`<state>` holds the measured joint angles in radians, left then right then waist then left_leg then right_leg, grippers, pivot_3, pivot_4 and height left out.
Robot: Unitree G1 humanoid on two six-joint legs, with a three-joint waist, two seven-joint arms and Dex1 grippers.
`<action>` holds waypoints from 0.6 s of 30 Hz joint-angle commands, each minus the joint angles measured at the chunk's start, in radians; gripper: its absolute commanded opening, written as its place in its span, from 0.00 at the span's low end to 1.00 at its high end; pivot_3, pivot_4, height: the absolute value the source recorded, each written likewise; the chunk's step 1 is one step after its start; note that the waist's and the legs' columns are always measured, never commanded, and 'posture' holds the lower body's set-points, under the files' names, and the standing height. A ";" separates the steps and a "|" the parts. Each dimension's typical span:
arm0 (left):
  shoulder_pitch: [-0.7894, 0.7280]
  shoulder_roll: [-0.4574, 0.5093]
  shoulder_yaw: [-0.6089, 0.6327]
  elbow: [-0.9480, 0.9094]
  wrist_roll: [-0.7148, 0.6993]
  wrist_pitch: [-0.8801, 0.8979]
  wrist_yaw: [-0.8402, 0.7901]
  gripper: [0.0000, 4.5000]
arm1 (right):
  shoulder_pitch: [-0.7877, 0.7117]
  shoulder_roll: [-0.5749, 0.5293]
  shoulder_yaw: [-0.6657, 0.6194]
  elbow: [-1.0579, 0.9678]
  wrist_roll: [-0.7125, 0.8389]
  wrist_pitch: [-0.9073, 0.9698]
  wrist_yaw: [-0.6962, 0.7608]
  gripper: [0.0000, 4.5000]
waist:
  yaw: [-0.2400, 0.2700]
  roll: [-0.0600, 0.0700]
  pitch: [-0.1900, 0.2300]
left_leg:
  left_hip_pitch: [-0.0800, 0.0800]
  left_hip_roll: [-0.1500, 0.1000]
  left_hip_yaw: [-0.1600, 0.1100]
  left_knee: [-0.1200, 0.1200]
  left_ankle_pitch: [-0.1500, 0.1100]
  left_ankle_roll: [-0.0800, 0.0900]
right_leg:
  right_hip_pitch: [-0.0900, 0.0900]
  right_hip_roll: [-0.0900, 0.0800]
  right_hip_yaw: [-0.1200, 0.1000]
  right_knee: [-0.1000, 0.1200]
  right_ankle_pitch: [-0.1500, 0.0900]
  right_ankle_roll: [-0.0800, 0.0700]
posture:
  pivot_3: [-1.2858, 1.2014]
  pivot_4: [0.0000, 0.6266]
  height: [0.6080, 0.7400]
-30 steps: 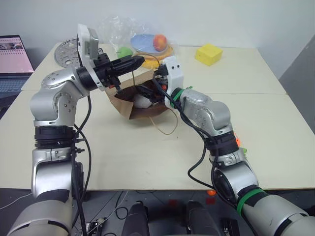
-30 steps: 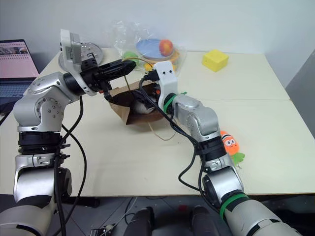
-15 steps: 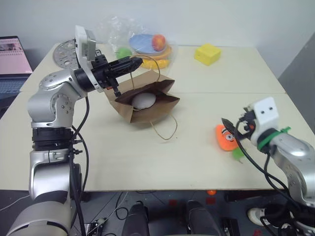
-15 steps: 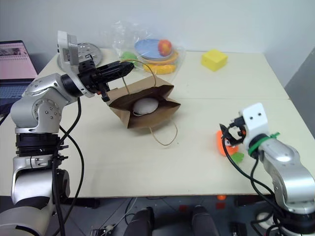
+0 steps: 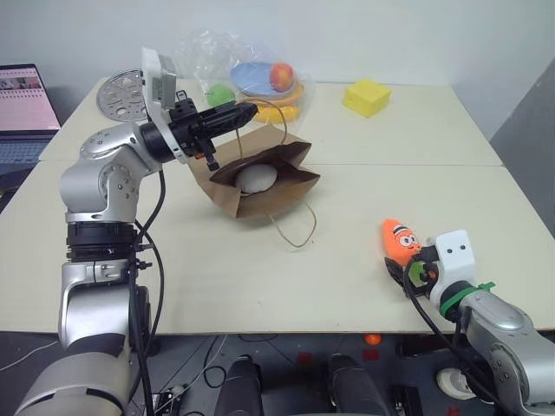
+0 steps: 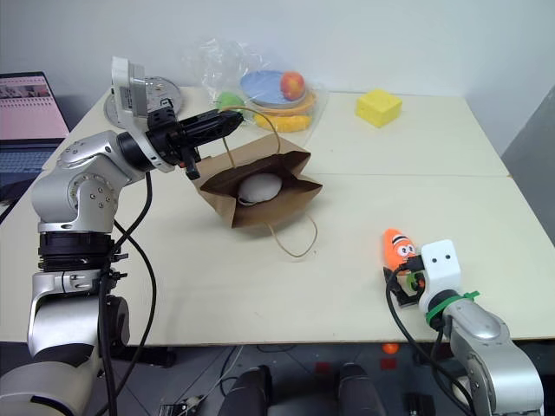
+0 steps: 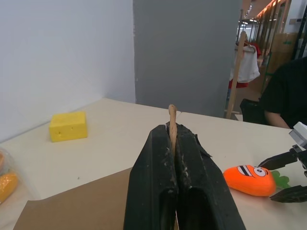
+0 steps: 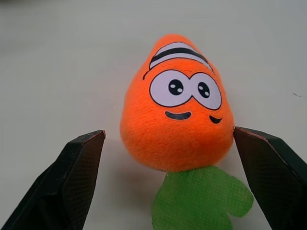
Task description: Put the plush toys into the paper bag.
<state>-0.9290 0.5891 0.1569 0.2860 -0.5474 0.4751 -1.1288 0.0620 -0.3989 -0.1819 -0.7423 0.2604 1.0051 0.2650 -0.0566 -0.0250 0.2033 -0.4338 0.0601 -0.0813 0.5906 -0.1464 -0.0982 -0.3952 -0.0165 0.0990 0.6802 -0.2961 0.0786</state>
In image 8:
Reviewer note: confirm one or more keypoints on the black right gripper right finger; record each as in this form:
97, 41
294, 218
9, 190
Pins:
273, 177

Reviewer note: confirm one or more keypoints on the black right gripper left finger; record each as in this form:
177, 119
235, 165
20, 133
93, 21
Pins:
72, 182

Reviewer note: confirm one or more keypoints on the orange carrot plush toy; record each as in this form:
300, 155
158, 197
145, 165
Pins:
177, 139

